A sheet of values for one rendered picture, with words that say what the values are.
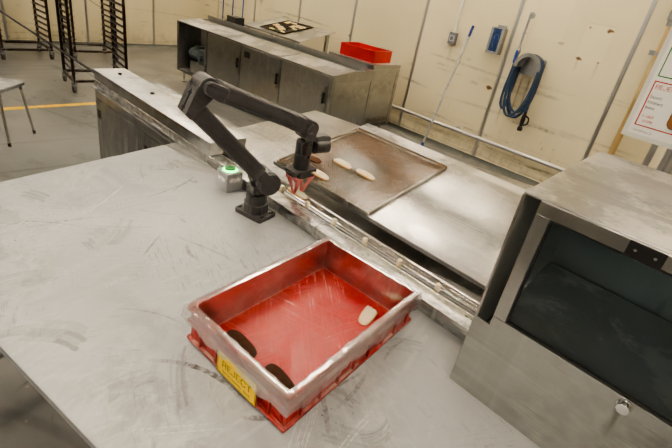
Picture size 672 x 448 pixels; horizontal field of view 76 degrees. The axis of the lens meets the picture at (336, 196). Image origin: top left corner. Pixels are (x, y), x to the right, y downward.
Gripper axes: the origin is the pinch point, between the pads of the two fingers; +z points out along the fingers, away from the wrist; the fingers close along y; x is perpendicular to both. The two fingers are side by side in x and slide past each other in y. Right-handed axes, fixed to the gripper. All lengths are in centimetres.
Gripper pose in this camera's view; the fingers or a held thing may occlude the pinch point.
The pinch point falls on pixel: (297, 190)
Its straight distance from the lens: 158.2
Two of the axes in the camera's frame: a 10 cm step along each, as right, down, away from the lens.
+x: -7.0, -4.2, 5.8
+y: 6.9, -2.1, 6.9
